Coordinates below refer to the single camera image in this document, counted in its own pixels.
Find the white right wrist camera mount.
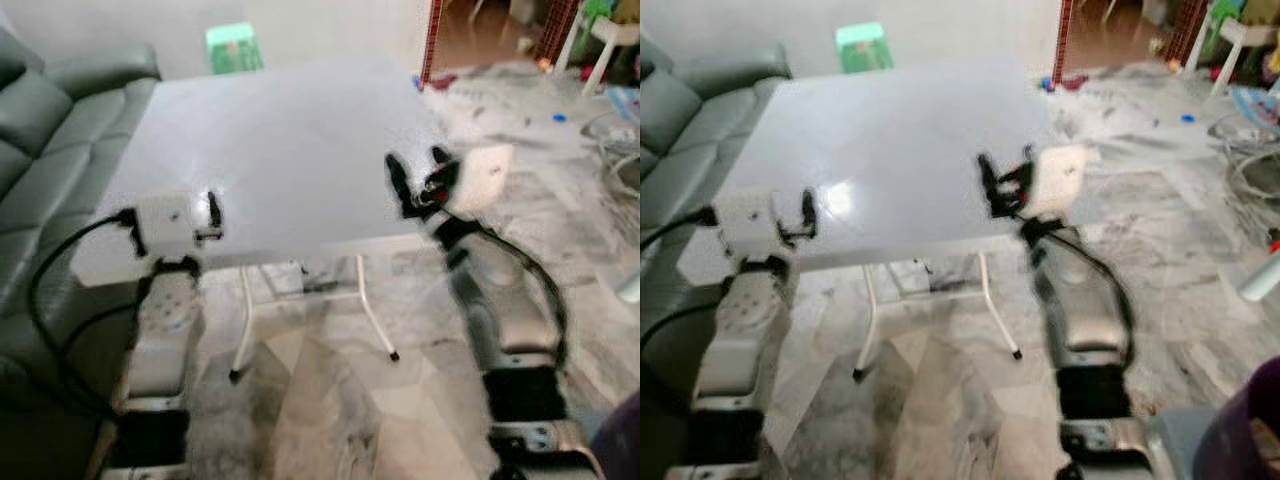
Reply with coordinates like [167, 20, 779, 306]
[1035, 143, 1096, 221]
[447, 143, 516, 221]

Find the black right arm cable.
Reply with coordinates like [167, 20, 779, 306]
[1050, 225, 1137, 371]
[470, 225, 569, 371]

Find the grey coiled hose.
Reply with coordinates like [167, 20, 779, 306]
[1205, 110, 1280, 241]
[580, 108, 641, 191]

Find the white folding table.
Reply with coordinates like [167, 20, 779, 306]
[70, 55, 471, 383]
[680, 55, 1063, 383]

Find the red brick pillar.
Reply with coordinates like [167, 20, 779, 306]
[535, 0, 581, 66]
[420, 0, 447, 86]
[1050, 0, 1075, 86]
[1170, 0, 1211, 66]

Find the green plastic stool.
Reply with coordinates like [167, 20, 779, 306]
[835, 22, 894, 74]
[205, 22, 264, 76]

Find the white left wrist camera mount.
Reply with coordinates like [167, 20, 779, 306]
[715, 190, 791, 263]
[133, 193, 201, 266]

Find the purple rubbish bin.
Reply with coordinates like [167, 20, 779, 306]
[1195, 355, 1280, 480]
[590, 390, 641, 480]

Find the dark green leather sofa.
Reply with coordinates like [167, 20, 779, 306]
[0, 25, 161, 401]
[640, 40, 791, 336]

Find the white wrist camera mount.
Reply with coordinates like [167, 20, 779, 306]
[447, 143, 516, 221]
[133, 193, 201, 266]
[715, 190, 791, 263]
[1035, 143, 1096, 221]

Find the white plastic chair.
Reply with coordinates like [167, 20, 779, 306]
[565, 15, 641, 101]
[1205, 15, 1277, 101]

